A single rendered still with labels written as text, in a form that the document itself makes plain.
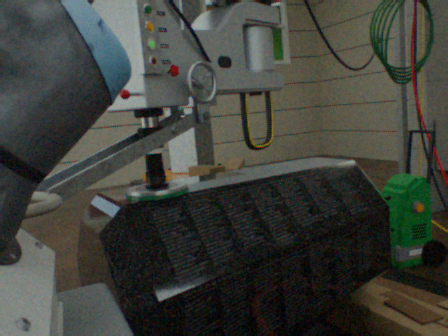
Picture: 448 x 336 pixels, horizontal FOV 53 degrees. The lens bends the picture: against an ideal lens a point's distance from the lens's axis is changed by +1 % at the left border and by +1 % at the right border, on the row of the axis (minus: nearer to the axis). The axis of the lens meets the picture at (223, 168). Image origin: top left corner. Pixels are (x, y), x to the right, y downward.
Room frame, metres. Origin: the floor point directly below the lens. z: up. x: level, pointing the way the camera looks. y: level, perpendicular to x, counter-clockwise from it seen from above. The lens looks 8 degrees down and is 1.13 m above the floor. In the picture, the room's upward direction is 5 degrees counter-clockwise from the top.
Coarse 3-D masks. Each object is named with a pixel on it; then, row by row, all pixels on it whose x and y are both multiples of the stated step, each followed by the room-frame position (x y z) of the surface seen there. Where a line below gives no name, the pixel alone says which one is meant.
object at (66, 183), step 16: (176, 112) 1.74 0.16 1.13; (192, 112) 1.65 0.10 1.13; (208, 112) 1.66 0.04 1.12; (176, 128) 1.56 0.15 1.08; (112, 144) 1.49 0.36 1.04; (128, 144) 1.54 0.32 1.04; (144, 144) 1.45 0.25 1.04; (160, 144) 1.51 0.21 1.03; (80, 160) 1.40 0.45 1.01; (96, 160) 1.44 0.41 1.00; (112, 160) 1.35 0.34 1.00; (128, 160) 1.40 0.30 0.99; (64, 176) 1.35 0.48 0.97; (80, 176) 1.26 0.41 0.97; (96, 176) 1.30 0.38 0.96; (48, 192) 1.19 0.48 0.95; (64, 192) 1.22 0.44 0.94
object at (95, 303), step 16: (80, 288) 0.73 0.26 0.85; (96, 288) 0.72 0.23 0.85; (64, 304) 0.67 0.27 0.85; (80, 304) 0.66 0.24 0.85; (96, 304) 0.65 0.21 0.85; (112, 304) 0.65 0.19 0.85; (64, 320) 0.61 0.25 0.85; (80, 320) 0.60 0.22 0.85; (96, 320) 0.60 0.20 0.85; (112, 320) 0.59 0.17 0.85
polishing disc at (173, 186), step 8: (144, 184) 1.63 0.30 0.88; (168, 184) 1.57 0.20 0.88; (176, 184) 1.57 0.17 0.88; (184, 184) 1.55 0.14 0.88; (128, 192) 1.50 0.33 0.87; (136, 192) 1.48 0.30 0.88; (144, 192) 1.46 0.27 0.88; (152, 192) 1.45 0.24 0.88; (160, 192) 1.46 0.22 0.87; (168, 192) 1.47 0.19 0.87
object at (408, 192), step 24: (408, 144) 3.02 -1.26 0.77; (432, 144) 2.82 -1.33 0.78; (408, 168) 3.01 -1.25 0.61; (384, 192) 2.94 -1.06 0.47; (408, 192) 2.77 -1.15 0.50; (408, 216) 2.75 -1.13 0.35; (408, 240) 2.75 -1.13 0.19; (432, 240) 2.77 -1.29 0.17; (408, 264) 2.74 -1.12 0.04; (432, 264) 2.74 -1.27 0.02
